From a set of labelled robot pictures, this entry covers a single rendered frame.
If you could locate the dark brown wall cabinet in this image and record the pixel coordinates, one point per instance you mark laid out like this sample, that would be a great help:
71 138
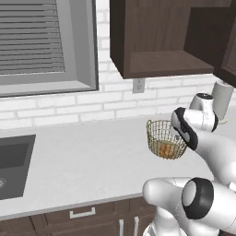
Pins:
147 33

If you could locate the dark grey sink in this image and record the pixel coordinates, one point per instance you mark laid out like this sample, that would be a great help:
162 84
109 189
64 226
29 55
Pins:
15 166

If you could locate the brown base cabinet door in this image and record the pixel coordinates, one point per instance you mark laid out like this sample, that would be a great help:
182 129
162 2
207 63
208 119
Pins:
92 230
144 226

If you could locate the grey window with blinds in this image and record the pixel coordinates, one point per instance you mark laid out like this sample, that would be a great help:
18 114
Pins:
33 40

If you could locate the dark brown wall cabinet door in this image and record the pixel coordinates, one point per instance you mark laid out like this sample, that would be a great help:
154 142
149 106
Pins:
230 52

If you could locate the orange-brown bread piece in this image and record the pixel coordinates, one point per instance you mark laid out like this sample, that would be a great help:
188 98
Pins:
166 150

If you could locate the grey wall socket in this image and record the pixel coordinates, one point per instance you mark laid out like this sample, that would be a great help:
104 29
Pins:
138 85

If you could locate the small brown drawer front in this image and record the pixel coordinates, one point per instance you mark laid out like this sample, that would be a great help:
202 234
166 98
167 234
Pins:
138 205

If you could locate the white paper towel roll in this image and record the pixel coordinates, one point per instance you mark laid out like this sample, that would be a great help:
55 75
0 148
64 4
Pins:
221 98

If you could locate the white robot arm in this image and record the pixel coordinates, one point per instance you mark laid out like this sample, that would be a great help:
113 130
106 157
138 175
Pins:
212 147

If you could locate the brown base cabinet front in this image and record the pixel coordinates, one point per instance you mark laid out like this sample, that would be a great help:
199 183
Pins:
15 228

